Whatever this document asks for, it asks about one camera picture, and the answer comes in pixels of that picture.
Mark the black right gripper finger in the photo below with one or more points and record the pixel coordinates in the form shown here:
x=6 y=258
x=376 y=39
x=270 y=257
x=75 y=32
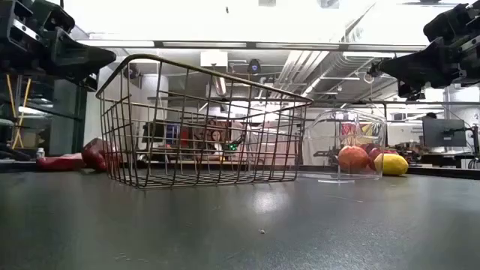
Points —
x=407 y=88
x=420 y=67

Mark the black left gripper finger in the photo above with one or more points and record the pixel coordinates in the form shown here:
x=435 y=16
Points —
x=90 y=83
x=82 y=60

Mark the yellow lemon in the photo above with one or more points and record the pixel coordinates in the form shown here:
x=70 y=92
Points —
x=393 y=165

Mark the orange round fruit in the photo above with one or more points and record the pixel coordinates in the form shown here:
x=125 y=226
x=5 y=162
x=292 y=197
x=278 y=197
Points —
x=352 y=159

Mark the small black mounted device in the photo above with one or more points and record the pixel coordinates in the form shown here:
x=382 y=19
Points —
x=419 y=96

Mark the black hanging ceiling device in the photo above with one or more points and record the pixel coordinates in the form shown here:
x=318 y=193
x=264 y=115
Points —
x=372 y=69

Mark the dark computer monitor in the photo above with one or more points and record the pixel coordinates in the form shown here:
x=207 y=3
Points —
x=444 y=133

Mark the white cylindrical tank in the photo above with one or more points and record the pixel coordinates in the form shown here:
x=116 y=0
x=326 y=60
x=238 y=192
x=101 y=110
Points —
x=153 y=90

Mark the small orange-red fruit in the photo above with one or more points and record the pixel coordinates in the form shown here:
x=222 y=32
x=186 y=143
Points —
x=390 y=152

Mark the small dark screen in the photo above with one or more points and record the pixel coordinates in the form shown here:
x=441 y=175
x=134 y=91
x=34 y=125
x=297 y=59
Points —
x=153 y=132

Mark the small white bottle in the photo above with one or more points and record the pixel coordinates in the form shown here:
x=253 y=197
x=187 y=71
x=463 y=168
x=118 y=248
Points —
x=40 y=153

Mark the clear plastic bin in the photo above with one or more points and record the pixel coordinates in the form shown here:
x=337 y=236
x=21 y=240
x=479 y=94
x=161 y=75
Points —
x=326 y=150

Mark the person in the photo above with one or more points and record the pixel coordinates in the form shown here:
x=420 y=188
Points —
x=216 y=137

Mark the long ceiling light beam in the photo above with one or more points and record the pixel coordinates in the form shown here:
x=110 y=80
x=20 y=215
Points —
x=262 y=45

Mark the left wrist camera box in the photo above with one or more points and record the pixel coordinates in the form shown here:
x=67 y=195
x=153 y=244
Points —
x=52 y=15

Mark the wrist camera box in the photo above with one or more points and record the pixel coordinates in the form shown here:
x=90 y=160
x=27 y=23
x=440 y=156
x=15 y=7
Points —
x=52 y=15
x=450 y=22

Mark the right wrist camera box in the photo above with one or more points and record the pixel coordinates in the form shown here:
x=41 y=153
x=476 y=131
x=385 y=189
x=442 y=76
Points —
x=450 y=22

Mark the black ceiling camera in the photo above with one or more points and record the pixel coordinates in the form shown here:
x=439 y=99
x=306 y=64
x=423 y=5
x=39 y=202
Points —
x=254 y=66

